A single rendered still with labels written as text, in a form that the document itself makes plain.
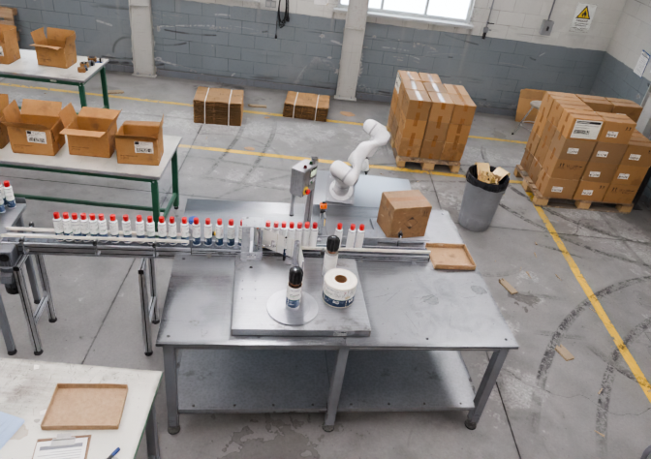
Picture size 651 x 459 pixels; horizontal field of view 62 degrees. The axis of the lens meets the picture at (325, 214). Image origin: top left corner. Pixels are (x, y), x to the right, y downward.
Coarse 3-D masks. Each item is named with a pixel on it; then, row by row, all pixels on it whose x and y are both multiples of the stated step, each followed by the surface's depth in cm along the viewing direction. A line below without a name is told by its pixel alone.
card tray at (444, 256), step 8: (432, 248) 397; (440, 248) 398; (448, 248) 399; (456, 248) 400; (464, 248) 400; (432, 256) 388; (440, 256) 390; (448, 256) 391; (456, 256) 392; (464, 256) 393; (440, 264) 375; (448, 264) 376; (456, 264) 383; (464, 264) 384; (472, 264) 385
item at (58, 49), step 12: (36, 36) 617; (48, 36) 634; (60, 36) 634; (72, 36) 620; (36, 48) 615; (48, 48) 614; (60, 48) 613; (72, 48) 630; (48, 60) 621; (60, 60) 621; (72, 60) 634
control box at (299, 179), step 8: (304, 160) 351; (296, 168) 340; (312, 168) 345; (296, 176) 342; (304, 176) 340; (296, 184) 345; (304, 184) 343; (312, 184) 354; (296, 192) 348; (304, 192) 347
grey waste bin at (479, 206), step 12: (468, 192) 563; (480, 192) 550; (492, 192) 547; (504, 192) 555; (468, 204) 568; (480, 204) 559; (492, 204) 558; (468, 216) 573; (480, 216) 566; (492, 216) 573; (468, 228) 578; (480, 228) 576
